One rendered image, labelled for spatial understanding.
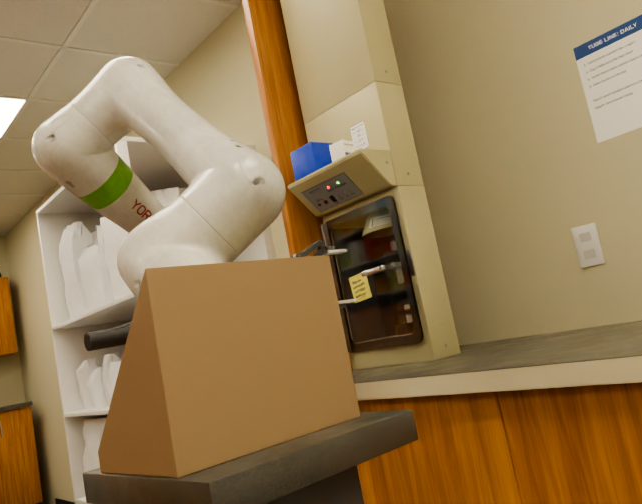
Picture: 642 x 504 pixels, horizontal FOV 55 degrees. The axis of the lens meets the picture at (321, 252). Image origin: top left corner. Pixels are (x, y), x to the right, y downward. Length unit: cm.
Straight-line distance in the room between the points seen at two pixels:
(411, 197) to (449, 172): 43
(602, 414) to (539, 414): 11
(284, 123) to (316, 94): 14
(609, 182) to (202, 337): 134
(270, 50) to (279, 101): 17
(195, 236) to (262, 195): 11
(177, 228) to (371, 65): 100
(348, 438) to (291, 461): 9
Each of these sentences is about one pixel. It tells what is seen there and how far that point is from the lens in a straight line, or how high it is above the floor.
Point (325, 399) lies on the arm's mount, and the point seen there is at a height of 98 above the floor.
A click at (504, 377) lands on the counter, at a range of 116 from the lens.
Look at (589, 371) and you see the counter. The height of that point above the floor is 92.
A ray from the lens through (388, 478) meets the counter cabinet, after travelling 147.
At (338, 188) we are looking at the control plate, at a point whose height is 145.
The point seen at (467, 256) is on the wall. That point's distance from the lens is 207.
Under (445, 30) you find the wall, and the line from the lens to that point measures 219.
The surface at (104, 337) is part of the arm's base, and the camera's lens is 78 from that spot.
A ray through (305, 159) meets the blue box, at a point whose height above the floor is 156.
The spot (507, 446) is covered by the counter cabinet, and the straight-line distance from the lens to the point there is 124.
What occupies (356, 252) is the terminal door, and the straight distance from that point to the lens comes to 177.
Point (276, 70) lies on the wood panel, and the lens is 207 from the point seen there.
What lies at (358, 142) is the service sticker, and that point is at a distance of 179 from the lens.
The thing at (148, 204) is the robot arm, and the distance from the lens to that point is 134.
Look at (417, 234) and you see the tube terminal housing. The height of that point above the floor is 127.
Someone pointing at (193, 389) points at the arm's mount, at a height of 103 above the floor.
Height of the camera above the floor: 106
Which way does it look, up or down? 8 degrees up
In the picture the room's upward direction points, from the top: 11 degrees counter-clockwise
